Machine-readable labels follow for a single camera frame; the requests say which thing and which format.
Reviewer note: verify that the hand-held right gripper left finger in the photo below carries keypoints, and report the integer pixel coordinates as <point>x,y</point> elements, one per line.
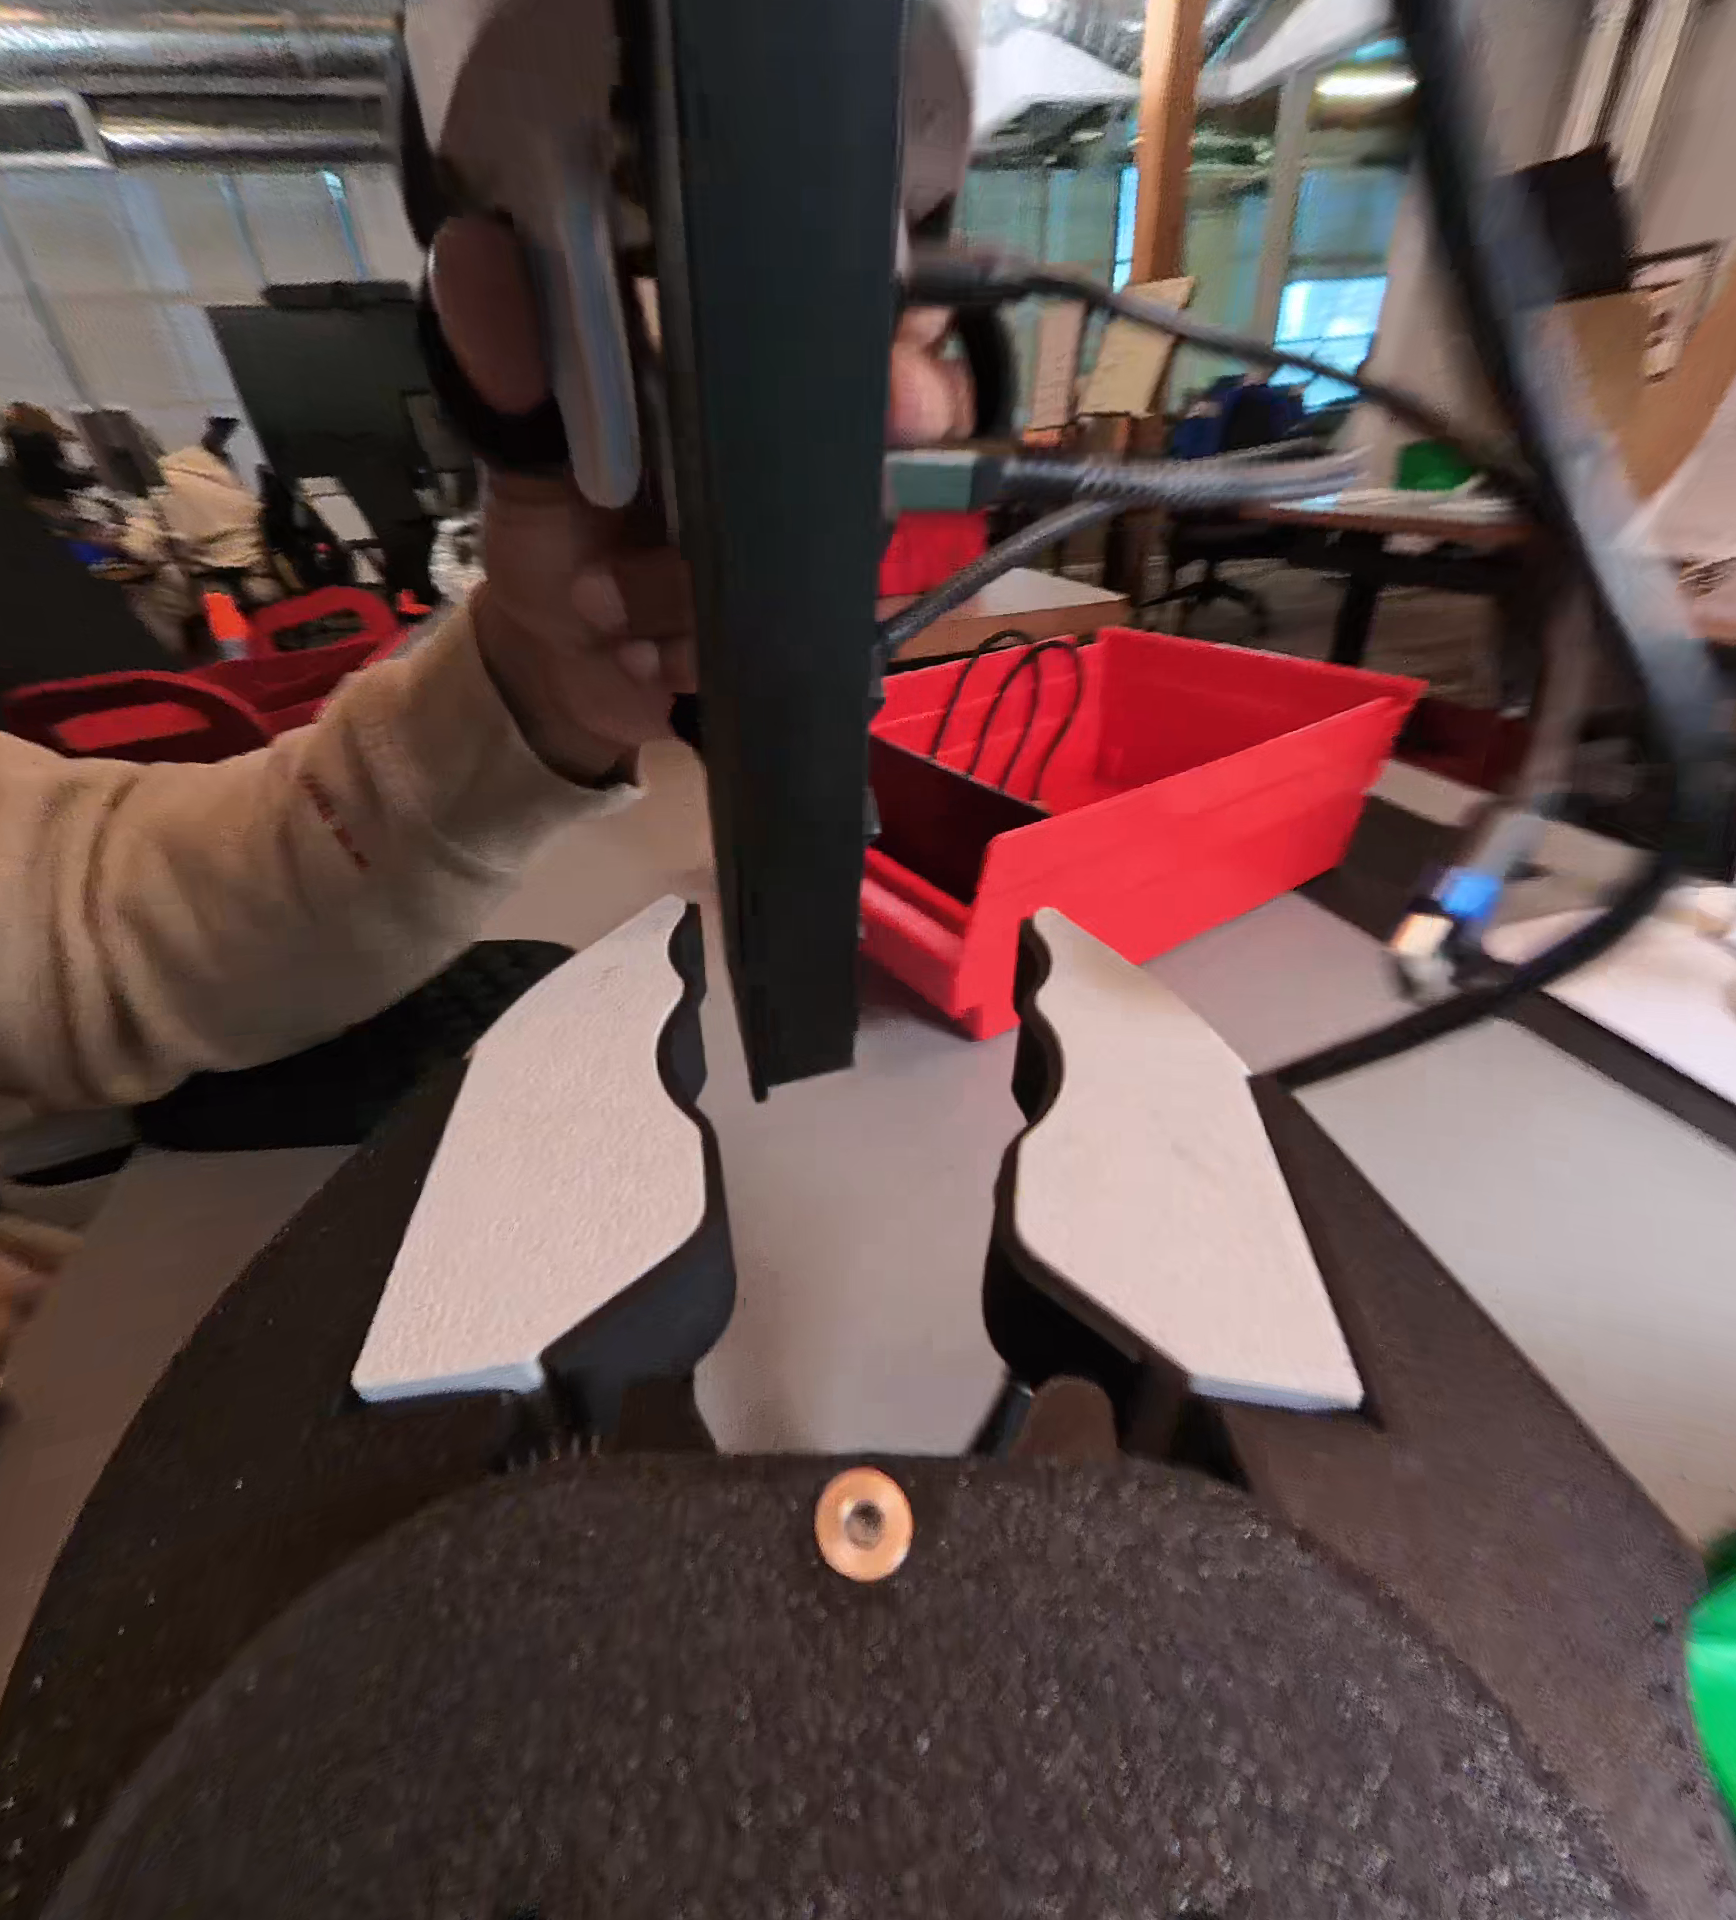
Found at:
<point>553,1185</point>

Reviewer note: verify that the person's left forearm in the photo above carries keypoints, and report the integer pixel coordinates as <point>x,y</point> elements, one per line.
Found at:
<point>209,871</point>

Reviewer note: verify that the red plastic bin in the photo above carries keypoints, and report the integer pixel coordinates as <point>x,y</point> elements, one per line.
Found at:
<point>1198,811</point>

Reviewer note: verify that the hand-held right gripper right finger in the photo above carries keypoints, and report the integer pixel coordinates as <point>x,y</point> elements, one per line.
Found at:
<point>1182,1200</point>

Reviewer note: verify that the black seven-port usb hub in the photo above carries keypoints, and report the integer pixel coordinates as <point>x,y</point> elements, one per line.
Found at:
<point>779,524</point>

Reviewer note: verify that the black display board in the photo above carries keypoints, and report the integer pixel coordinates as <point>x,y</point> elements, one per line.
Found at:
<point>328,390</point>

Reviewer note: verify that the wooden instruction clipboard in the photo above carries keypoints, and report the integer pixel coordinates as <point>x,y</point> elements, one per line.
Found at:
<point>1709,360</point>

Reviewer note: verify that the black bumpy wrist rest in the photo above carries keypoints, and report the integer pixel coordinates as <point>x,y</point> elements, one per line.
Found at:
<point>358,1035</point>

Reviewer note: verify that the person's left hand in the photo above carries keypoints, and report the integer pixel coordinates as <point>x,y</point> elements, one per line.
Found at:
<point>553,630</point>

